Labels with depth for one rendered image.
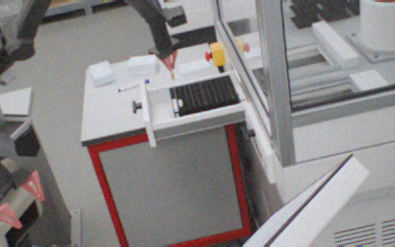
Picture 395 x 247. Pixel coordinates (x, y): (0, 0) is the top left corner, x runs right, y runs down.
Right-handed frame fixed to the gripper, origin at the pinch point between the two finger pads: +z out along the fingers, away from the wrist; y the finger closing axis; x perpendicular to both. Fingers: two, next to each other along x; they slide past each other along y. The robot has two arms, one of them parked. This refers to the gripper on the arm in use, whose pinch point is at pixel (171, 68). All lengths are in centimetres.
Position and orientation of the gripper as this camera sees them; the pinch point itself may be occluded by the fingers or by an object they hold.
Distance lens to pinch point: 193.8
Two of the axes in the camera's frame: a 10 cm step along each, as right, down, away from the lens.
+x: -6.7, -2.8, 6.9
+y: 7.0, -5.4, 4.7
